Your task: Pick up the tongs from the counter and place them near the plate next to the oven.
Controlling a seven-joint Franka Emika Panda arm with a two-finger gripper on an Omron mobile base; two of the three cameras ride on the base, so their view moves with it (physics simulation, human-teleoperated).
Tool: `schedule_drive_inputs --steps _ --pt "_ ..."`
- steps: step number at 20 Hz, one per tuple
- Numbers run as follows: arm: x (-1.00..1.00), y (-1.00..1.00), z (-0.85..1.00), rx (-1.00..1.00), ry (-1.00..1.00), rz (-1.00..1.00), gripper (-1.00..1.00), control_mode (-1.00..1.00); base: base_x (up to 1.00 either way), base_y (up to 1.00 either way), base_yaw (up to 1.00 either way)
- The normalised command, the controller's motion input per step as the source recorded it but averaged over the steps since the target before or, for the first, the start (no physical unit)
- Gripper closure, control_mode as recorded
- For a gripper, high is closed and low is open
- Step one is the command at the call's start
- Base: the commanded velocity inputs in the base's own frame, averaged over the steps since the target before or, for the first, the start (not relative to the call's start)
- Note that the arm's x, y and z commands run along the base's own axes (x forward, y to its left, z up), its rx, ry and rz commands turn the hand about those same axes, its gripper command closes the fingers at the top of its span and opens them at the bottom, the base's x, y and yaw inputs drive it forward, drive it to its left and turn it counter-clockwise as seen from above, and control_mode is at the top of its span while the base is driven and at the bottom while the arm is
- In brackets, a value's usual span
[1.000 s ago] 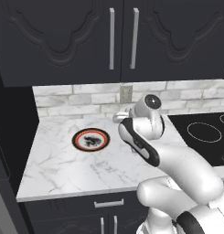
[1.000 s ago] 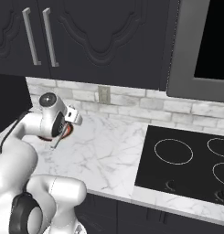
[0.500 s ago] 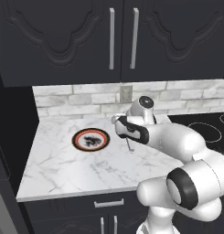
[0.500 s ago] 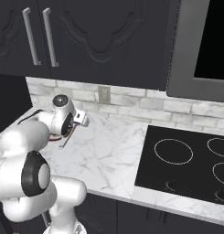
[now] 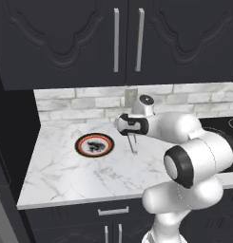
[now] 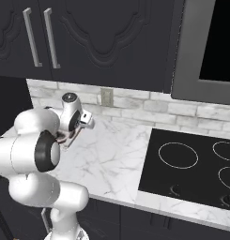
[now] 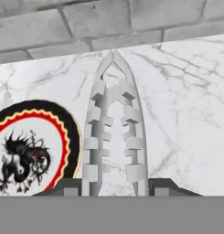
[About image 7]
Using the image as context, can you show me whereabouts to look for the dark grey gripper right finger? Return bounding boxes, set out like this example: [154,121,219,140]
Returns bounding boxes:
[148,177,203,197]

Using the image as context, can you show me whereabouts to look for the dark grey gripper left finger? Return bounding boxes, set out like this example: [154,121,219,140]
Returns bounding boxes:
[33,177,83,197]

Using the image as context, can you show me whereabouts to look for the grey metal tongs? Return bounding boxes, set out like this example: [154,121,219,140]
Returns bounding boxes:
[81,49,150,197]

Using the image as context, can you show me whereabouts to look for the black-rimmed plate with dragon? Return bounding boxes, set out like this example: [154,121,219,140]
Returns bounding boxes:
[0,99,83,197]

